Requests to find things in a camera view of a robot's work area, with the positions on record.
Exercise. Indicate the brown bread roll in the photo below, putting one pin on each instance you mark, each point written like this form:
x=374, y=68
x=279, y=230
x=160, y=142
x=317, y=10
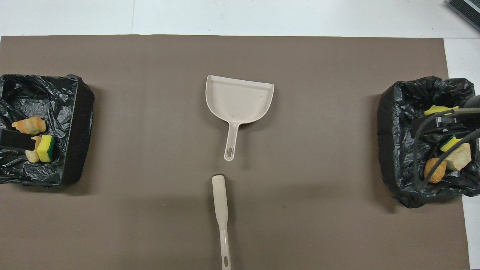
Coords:
x=433, y=168

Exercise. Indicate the small green yellow sponge piece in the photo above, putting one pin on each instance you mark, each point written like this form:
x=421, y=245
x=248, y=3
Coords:
x=45, y=148

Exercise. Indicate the beige plastic dustpan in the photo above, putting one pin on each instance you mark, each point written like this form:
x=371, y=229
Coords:
x=240, y=99

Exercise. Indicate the pale beige bread chunk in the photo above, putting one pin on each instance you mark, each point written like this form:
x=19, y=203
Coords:
x=460, y=157

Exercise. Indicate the bin with black trash bag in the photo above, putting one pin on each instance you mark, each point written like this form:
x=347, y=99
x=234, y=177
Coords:
x=75, y=131
x=397, y=150

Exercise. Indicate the brown table mat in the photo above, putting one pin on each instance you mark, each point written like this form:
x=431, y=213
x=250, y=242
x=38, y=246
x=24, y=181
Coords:
x=300, y=131

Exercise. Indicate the dark ribbed device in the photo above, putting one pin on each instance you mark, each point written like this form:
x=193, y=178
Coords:
x=467, y=11

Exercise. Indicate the small croissant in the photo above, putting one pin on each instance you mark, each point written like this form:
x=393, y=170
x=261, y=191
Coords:
x=30, y=125
x=33, y=155

